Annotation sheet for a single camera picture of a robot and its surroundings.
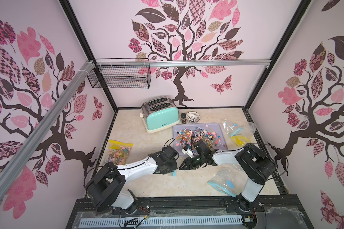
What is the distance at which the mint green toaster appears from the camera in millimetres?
960

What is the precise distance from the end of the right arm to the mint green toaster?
0.95 ft

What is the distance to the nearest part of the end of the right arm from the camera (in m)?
0.72
